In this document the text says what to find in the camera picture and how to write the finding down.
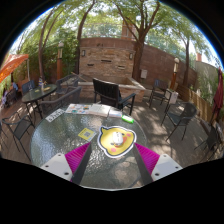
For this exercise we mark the yellow duck-shaped mouse pad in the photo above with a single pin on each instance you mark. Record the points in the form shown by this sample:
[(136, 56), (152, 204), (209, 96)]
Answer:
[(105, 140)]

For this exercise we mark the small green case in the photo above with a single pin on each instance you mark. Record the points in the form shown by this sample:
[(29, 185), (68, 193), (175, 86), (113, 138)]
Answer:
[(127, 119)]

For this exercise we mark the black slatted chair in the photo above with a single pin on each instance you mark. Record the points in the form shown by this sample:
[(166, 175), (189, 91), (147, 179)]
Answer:
[(106, 91)]

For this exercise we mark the wooden fence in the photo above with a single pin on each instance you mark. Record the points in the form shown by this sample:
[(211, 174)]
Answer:
[(198, 101)]

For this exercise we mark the dark wicker armchair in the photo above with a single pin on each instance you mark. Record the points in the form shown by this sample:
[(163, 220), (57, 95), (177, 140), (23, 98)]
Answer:
[(63, 100), (68, 81)]

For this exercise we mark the open white book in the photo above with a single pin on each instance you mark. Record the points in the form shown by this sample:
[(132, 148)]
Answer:
[(99, 110)]

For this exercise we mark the stone fountain basin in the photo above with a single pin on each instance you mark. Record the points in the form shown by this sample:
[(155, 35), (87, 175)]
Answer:
[(133, 88)]

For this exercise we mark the wooden lamp post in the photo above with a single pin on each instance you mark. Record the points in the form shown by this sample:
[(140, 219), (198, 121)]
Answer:
[(175, 73), (60, 63)]

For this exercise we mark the small white booklet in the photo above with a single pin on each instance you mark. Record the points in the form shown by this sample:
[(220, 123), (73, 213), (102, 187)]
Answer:
[(115, 114)]

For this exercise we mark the tree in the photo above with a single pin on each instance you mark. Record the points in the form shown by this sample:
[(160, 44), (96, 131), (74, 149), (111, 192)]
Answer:
[(41, 56), (80, 40), (187, 66), (138, 60)]

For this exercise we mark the blue chair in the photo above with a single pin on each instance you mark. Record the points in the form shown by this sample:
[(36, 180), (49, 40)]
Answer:
[(28, 86)]

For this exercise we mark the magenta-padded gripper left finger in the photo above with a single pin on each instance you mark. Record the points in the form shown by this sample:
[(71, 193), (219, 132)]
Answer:
[(56, 165)]

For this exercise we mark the yellow square card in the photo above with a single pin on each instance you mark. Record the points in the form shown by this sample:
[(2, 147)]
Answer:
[(87, 134)]

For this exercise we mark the white licence plate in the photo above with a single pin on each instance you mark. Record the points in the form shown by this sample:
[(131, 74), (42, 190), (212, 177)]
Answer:
[(55, 115)]

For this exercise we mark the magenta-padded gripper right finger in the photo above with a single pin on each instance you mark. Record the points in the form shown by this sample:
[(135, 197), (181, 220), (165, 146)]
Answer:
[(165, 166)]

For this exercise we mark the white wall box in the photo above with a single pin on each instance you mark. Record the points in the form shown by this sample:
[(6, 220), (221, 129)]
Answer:
[(143, 73)]

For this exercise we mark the round dark side table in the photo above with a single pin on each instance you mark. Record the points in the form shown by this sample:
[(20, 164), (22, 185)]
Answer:
[(38, 94)]

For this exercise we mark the clear bottle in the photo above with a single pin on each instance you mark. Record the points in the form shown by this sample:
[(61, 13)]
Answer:
[(41, 83)]

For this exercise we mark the person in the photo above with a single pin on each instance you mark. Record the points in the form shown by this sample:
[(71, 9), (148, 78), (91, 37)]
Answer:
[(15, 86)]

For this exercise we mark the orange parasol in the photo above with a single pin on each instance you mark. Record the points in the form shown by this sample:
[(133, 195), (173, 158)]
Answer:
[(11, 65)]

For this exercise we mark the closed red parasol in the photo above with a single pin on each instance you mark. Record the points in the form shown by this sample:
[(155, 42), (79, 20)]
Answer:
[(219, 93)]

